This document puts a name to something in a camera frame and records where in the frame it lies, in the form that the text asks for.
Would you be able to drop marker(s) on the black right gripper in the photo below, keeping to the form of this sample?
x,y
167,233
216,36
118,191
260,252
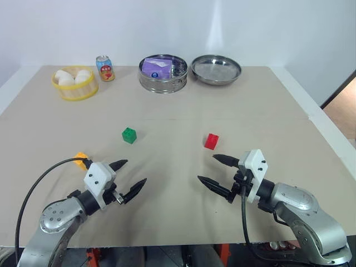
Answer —
x,y
238,186

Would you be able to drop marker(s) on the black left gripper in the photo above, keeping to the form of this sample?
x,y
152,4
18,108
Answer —
x,y
113,196

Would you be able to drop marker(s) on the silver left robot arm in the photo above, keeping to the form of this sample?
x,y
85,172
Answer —
x,y
55,219

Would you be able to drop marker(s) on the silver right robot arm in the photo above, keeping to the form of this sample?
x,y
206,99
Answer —
x,y
303,211

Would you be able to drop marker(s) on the red toy block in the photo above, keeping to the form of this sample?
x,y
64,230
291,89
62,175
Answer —
x,y
211,141

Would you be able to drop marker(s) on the green toy block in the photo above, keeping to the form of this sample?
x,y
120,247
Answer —
x,y
129,135

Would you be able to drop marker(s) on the yellow toy block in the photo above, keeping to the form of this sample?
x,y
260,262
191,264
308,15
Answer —
x,y
80,159

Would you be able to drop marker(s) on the beige table mat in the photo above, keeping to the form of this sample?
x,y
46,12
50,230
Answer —
x,y
172,211
167,105

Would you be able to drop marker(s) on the yellow bamboo steamer basket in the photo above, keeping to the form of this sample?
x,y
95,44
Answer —
x,y
76,90

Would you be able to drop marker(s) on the round steel steamer pot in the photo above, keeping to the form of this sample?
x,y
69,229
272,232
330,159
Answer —
x,y
162,83

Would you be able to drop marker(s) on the round steel plate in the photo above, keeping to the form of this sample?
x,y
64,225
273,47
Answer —
x,y
215,69

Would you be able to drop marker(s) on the blue orange drink can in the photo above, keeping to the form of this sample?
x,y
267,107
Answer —
x,y
106,71

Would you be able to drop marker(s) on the white steamed bun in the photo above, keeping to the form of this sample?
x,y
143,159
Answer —
x,y
61,75
82,76
66,81

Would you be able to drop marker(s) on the purple milk carton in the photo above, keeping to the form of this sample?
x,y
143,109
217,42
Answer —
x,y
157,68

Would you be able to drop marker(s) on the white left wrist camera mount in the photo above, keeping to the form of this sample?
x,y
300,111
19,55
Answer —
x,y
98,175

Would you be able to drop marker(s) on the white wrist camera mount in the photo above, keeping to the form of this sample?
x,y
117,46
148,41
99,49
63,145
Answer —
x,y
256,167
98,175

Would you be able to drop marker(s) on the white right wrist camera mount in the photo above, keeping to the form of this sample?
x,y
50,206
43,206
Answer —
x,y
256,167

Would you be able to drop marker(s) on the orange metal frame post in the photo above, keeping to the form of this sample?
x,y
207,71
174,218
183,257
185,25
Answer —
x,y
224,254
91,256

